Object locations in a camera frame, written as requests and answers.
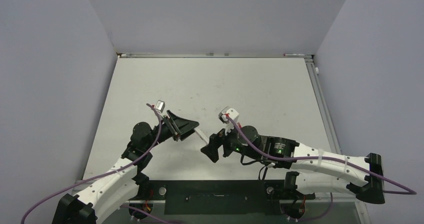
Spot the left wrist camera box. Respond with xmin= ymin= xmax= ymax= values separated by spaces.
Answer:
xmin=154 ymin=100 xmax=166 ymax=113

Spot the white red remote control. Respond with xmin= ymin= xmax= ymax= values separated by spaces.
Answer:
xmin=194 ymin=127 xmax=210 ymax=145

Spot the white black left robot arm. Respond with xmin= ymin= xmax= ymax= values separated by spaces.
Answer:
xmin=52 ymin=110 xmax=200 ymax=224

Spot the aluminium table edge rail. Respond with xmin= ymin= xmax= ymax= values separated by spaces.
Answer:
xmin=304 ymin=58 xmax=342 ymax=154

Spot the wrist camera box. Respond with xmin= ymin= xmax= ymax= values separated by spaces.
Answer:
xmin=154 ymin=100 xmax=166 ymax=113
xmin=218 ymin=106 xmax=240 ymax=135

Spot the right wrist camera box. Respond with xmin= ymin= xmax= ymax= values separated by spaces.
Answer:
xmin=218 ymin=106 xmax=240 ymax=135

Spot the aluminium back table rail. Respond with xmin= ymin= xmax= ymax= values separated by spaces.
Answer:
xmin=117 ymin=52 xmax=314 ymax=59

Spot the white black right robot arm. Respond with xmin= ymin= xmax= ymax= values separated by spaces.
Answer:
xmin=200 ymin=125 xmax=385 ymax=204

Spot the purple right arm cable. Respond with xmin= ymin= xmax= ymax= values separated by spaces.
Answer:
xmin=224 ymin=114 xmax=418 ymax=196

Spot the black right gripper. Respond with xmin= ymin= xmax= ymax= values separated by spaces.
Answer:
xmin=201 ymin=118 xmax=263 ymax=162

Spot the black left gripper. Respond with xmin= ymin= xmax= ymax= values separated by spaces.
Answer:
xmin=144 ymin=110 xmax=199 ymax=151

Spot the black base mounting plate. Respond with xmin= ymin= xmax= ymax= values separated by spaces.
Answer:
xmin=131 ymin=180 xmax=316 ymax=215

